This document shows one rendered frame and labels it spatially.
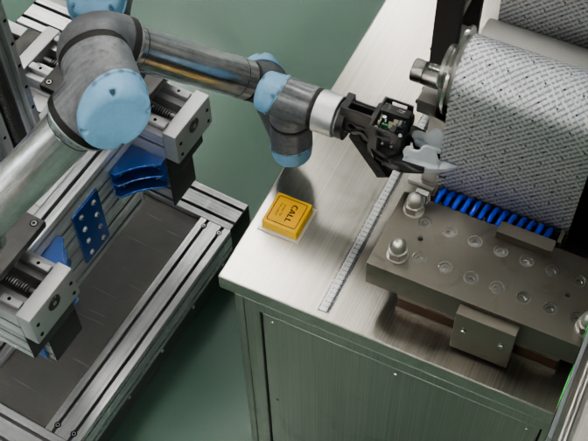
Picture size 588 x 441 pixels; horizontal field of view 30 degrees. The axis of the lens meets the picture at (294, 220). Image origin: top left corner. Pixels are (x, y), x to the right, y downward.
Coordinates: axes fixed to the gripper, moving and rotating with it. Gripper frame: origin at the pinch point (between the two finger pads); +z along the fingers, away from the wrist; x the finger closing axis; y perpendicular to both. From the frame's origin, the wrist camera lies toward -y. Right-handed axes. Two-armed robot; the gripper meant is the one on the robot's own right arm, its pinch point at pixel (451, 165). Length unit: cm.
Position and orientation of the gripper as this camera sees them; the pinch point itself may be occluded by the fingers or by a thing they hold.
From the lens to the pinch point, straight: 184.6
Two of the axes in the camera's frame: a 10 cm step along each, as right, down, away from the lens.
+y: -0.2, -5.6, -8.3
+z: 9.0, 3.5, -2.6
